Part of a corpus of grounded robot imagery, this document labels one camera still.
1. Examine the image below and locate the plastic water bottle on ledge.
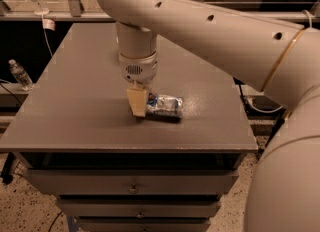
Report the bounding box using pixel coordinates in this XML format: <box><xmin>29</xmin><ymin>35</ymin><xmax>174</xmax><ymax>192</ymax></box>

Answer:
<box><xmin>9</xmin><ymin>59</ymin><xmax>34</xmax><ymax>91</ymax></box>

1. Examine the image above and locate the crushed red bull can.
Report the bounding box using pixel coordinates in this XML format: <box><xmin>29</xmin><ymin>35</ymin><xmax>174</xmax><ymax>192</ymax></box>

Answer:
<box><xmin>146</xmin><ymin>93</ymin><xmax>183</xmax><ymax>119</ymax></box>

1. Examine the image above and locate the drawer knob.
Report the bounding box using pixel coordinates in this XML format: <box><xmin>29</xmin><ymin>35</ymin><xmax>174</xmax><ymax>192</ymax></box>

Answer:
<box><xmin>129</xmin><ymin>183</ymin><xmax>139</xmax><ymax>194</ymax></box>
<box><xmin>136</xmin><ymin>211</ymin><xmax>145</xmax><ymax>219</ymax></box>

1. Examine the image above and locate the white cable with tag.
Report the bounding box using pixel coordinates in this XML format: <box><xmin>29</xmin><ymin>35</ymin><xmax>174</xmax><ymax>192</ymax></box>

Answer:
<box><xmin>40</xmin><ymin>14</ymin><xmax>56</xmax><ymax>58</ymax></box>

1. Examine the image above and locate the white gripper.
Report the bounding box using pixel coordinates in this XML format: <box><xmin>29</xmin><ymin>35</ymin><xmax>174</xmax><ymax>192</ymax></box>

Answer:
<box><xmin>119</xmin><ymin>53</ymin><xmax>158</xmax><ymax>117</ymax></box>

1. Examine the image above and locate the top drawer knob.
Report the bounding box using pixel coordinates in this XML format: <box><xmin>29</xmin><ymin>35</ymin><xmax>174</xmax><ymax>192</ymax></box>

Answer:
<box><xmin>129</xmin><ymin>183</ymin><xmax>139</xmax><ymax>194</ymax></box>

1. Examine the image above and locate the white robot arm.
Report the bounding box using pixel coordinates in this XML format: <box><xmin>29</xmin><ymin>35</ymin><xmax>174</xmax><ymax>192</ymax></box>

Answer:
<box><xmin>97</xmin><ymin>0</ymin><xmax>320</xmax><ymax>232</ymax></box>

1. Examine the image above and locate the grey drawer cabinet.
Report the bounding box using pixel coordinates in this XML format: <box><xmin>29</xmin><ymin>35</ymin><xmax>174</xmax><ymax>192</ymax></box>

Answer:
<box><xmin>1</xmin><ymin>24</ymin><xmax>257</xmax><ymax>232</ymax></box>

